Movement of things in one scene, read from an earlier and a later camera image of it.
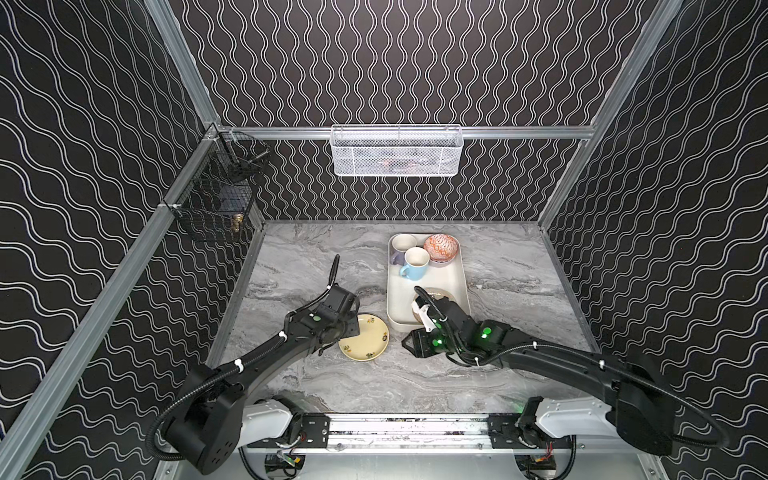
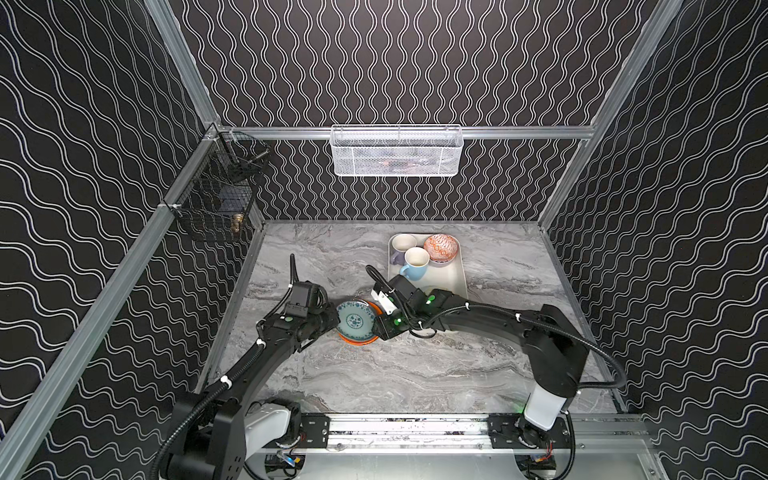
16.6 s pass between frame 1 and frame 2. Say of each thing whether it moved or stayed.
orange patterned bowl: stayed
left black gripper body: moved
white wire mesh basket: stayed
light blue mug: stayed
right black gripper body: moved
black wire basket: stayed
